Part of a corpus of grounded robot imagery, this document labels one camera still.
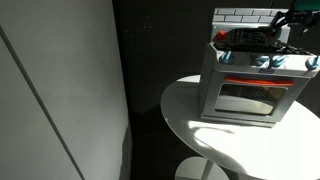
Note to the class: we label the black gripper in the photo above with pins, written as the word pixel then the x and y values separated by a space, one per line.
pixel 305 17

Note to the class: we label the black burner grate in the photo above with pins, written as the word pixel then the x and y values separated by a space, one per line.
pixel 266 48

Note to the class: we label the blue stove knob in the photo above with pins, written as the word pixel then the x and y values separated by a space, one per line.
pixel 313 62
pixel 277 61
pixel 226 57
pixel 261 60

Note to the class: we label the black stove keypad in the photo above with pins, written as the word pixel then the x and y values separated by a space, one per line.
pixel 248 36

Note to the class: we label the large red stove knob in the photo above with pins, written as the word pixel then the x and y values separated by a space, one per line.
pixel 220 35

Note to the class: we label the oven door with window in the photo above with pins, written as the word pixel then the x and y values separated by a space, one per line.
pixel 250 100

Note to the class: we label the teal wrist mount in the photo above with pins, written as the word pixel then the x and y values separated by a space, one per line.
pixel 306 4

